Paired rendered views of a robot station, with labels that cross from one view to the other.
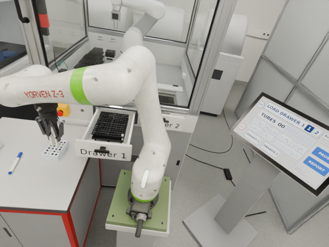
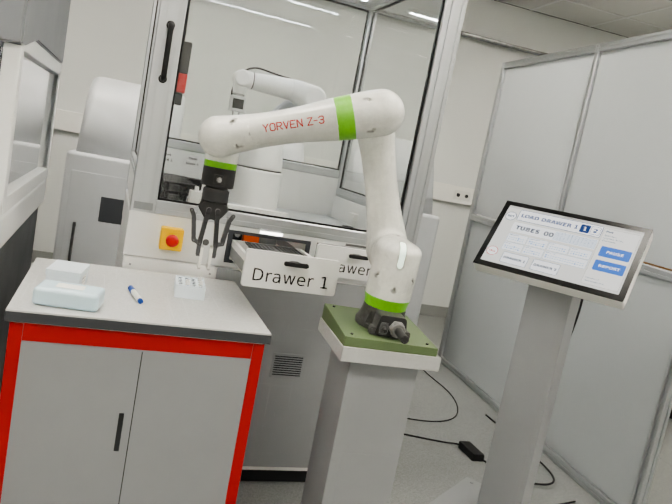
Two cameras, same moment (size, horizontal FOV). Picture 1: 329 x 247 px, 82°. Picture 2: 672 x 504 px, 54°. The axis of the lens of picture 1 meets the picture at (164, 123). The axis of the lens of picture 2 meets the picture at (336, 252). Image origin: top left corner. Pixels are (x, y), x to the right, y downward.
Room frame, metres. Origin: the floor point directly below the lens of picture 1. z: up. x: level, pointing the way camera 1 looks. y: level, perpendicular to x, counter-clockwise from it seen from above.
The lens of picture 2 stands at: (-1.22, 0.56, 1.23)
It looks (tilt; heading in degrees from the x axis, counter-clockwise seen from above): 8 degrees down; 348
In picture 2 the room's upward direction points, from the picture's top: 11 degrees clockwise
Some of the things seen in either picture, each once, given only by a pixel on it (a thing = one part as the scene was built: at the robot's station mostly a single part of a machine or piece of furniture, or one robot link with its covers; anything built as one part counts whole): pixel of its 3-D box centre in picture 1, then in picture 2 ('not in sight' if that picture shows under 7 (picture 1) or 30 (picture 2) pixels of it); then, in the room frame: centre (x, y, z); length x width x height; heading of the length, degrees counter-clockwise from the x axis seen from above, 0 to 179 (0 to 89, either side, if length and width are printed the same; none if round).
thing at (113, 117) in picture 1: (111, 127); (276, 260); (0.88, 0.31, 0.87); 0.22 x 0.18 x 0.06; 8
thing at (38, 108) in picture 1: (45, 103); (218, 178); (0.66, 0.54, 1.11); 0.12 x 0.09 x 0.06; 4
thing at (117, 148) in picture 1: (104, 150); (291, 272); (0.68, 0.28, 0.87); 0.29 x 0.02 x 0.11; 98
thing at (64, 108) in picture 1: (61, 110); (171, 238); (0.93, 0.65, 0.88); 0.07 x 0.05 x 0.07; 98
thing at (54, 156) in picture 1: (56, 149); (189, 287); (0.70, 0.57, 0.78); 0.12 x 0.08 x 0.04; 4
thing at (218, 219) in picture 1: (243, 195); (524, 400); (0.86, -0.66, 0.51); 0.50 x 0.45 x 1.02; 134
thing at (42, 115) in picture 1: (49, 115); (214, 203); (0.67, 0.54, 1.04); 0.08 x 0.07 x 0.09; 94
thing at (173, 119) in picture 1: (162, 121); (353, 263); (1.04, 0.02, 0.87); 0.29 x 0.02 x 0.11; 98
